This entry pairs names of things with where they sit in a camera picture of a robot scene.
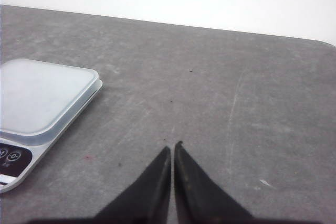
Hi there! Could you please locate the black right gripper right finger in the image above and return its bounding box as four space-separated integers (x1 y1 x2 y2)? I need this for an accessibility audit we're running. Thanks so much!
174 141 256 223

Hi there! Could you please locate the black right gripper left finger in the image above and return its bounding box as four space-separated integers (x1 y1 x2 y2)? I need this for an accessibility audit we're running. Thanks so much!
94 147 171 223

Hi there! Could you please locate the silver digital kitchen scale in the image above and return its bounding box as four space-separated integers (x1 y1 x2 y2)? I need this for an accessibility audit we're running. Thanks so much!
1 59 103 194

